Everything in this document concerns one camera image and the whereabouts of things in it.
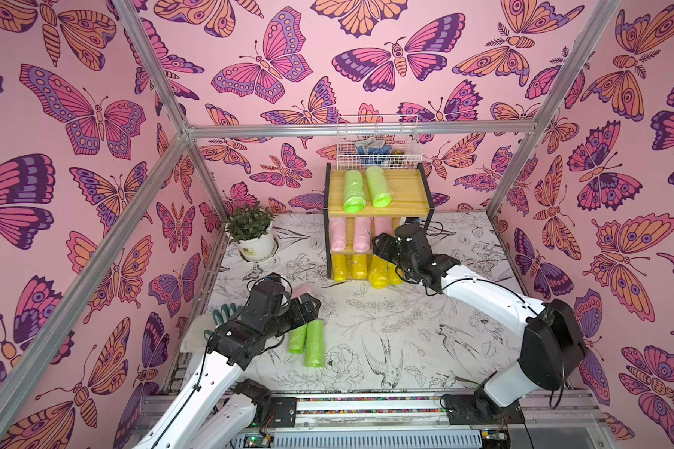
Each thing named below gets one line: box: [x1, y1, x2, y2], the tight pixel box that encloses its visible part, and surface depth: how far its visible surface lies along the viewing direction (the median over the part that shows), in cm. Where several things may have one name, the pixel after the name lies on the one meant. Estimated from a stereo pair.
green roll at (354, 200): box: [342, 170, 367, 214], surface depth 76 cm
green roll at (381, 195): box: [366, 165, 393, 208], surface depth 77 cm
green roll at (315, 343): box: [305, 318, 325, 368], surface depth 84 cm
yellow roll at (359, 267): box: [351, 254, 368, 280], surface depth 100 cm
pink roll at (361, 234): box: [352, 217, 372, 254], surface depth 89 cm
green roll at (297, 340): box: [288, 323, 308, 355], surface depth 84 cm
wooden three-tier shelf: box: [322, 162, 436, 282], surface depth 80 cm
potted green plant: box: [225, 202, 276, 263], surface depth 97 cm
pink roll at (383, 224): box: [374, 217, 393, 237], surface depth 91 cm
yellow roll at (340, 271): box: [332, 254, 348, 283], surface depth 100 cm
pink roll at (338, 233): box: [329, 217, 347, 252], surface depth 87 cm
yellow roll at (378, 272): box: [368, 254, 389, 290], surface depth 97 cm
